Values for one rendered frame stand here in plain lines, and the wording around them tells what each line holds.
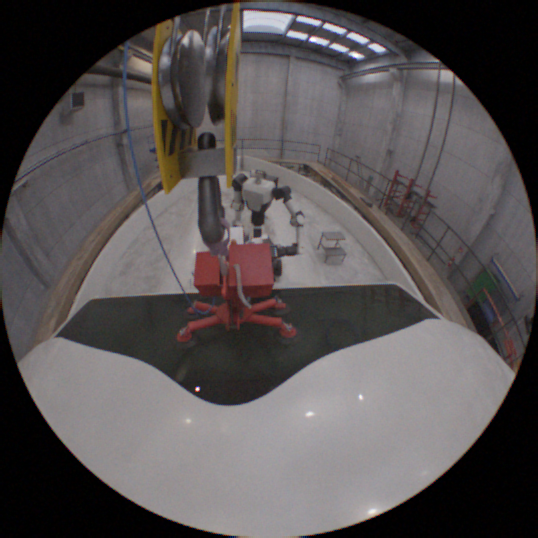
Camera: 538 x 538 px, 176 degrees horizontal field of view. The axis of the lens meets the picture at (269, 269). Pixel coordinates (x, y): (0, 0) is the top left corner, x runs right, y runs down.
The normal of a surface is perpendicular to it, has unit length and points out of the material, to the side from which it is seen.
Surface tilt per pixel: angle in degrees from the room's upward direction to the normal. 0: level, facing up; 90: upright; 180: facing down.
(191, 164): 90
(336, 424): 21
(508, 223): 90
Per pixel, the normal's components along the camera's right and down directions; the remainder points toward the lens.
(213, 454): -0.02, -0.89
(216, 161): 0.12, 0.72
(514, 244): -0.99, 0.05
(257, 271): 0.10, -0.40
